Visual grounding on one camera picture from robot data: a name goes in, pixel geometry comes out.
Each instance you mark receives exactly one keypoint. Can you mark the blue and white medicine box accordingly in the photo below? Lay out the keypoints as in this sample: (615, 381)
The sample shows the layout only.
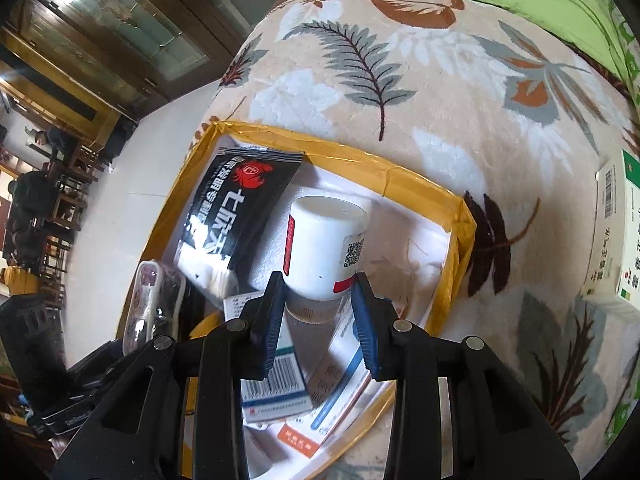
(277, 390)

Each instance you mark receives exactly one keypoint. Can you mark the cream medicine box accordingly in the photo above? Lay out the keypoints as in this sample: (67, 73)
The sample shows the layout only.
(615, 240)

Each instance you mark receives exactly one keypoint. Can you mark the yellow-taped white foam box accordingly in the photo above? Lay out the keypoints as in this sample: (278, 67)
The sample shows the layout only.
(350, 160)

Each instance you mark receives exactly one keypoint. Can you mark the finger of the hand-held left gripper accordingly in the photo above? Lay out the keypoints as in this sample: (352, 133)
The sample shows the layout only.
(187, 310)

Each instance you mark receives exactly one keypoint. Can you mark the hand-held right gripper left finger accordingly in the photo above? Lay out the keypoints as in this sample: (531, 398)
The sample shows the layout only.
(270, 332)

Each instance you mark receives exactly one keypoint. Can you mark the green checkered quilt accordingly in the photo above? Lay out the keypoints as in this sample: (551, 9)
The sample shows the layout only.
(625, 35)

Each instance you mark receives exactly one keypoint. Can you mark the white pill bottle red label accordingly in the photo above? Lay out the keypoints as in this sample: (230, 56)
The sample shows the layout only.
(320, 250)

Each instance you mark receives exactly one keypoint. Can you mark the yellow snack packet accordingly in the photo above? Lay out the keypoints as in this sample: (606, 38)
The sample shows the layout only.
(207, 327)

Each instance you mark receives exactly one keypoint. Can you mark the long white and orange box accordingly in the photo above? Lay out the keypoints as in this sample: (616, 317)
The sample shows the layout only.
(340, 385)

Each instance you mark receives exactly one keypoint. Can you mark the wooden cabinet with glass doors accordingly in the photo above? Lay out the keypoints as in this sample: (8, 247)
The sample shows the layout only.
(125, 35)

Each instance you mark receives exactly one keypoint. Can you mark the leaf-print blanket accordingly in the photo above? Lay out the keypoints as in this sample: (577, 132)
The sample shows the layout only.
(450, 110)

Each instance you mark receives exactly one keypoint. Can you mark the wooden chair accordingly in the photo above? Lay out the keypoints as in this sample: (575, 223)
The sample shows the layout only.
(70, 205)

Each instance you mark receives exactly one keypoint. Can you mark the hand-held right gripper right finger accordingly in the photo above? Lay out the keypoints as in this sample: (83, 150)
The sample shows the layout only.
(367, 332)

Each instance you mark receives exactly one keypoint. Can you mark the pink tin with cartoon lid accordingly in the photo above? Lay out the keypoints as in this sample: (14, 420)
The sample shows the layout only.
(150, 300)

